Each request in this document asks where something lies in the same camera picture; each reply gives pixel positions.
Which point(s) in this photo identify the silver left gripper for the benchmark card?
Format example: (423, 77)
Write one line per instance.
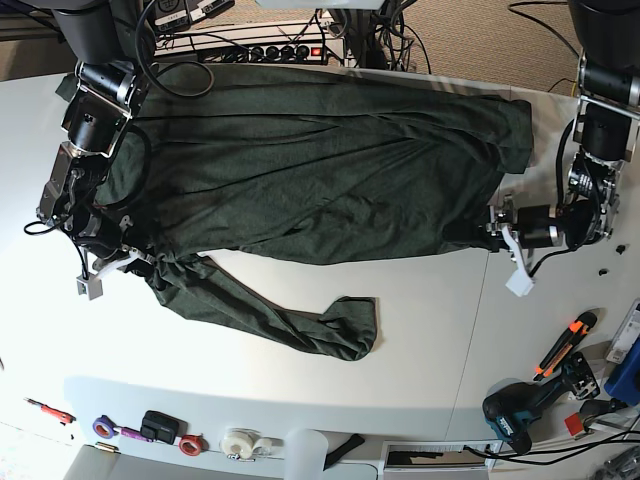
(584, 219)

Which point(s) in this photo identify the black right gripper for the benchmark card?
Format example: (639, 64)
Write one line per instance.
(100, 230)

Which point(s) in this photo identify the dark green t-shirt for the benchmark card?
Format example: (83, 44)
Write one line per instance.
(314, 168)

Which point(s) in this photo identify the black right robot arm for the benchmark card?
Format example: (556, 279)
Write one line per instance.
(110, 88)

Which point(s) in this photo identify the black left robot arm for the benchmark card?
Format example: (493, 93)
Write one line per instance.
(594, 146)

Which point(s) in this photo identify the orange black utility knife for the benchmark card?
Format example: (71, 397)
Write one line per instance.
(566, 342)

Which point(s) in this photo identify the purple tape roll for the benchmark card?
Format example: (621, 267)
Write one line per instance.
(104, 427)

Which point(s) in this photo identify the purple marker pen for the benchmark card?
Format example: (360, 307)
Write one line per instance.
(133, 434)

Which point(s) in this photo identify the red screwdriver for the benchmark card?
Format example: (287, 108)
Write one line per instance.
(62, 417)

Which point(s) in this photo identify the blue box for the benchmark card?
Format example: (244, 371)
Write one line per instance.
(623, 383)

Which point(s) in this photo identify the red tape roll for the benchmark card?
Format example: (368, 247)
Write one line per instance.
(192, 445)

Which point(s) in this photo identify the white tape dispenser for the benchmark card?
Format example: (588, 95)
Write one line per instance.
(244, 445)

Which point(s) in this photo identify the white power strip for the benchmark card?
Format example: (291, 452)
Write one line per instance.
(291, 43)

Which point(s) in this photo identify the teal black cordless drill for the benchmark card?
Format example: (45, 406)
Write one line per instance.
(511, 410)

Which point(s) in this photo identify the black action camera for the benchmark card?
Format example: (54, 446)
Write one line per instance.
(157, 426)

